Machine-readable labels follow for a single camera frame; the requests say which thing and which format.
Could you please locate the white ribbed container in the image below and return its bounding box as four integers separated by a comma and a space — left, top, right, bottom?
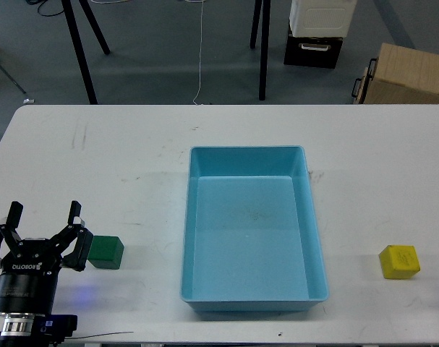
289, 0, 357, 38

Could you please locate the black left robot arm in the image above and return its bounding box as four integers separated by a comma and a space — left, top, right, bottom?
0, 201, 93, 346

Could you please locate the light blue plastic bin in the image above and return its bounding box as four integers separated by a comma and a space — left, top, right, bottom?
180, 146, 329, 312

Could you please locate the black tripod leg inner left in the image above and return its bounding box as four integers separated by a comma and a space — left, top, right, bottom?
79, 0, 111, 55

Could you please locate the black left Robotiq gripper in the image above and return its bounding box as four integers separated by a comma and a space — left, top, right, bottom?
0, 200, 93, 314

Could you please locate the black drawer box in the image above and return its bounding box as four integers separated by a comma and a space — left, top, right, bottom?
284, 32, 344, 69

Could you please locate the black stand leg right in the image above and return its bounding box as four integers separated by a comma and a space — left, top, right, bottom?
259, 0, 271, 100

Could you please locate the black stand leg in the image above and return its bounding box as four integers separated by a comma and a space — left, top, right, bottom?
259, 0, 271, 100
250, 0, 263, 49

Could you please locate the thin black wire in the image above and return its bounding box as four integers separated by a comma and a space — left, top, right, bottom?
74, 330, 135, 340

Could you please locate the light wooden box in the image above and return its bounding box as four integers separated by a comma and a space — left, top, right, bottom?
351, 43, 439, 104

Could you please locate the white hanging cord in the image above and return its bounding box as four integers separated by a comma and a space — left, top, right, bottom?
192, 0, 205, 106

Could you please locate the green wooden block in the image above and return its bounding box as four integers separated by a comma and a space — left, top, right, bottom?
88, 236, 124, 270

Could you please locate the black stand leg rear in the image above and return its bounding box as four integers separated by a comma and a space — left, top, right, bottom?
250, 0, 263, 49

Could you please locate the yellow wooden block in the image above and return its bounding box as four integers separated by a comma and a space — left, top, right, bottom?
379, 245, 421, 280

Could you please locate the black tripod leg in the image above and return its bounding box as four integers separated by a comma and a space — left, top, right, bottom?
61, 0, 98, 105
79, 0, 111, 55

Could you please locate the black floor cable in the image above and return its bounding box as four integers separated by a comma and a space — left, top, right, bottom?
25, 0, 64, 17

